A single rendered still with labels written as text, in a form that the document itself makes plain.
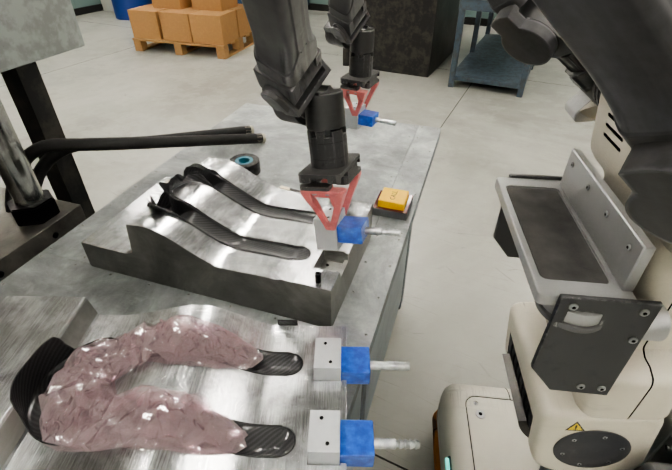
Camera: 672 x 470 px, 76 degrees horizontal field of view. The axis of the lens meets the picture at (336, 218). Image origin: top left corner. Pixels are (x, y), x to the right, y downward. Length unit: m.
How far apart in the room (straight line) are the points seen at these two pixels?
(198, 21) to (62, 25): 4.06
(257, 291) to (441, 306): 1.27
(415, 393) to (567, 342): 1.12
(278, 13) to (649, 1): 0.29
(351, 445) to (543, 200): 0.41
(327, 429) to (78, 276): 0.60
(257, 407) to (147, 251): 0.37
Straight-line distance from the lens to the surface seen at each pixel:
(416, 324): 1.84
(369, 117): 1.13
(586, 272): 0.57
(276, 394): 0.62
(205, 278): 0.80
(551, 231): 0.61
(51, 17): 1.37
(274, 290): 0.73
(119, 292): 0.90
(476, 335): 1.86
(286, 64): 0.51
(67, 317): 0.72
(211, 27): 5.32
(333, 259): 0.77
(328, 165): 0.62
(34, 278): 1.01
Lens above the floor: 1.37
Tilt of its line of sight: 36 degrees down
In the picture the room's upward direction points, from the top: straight up
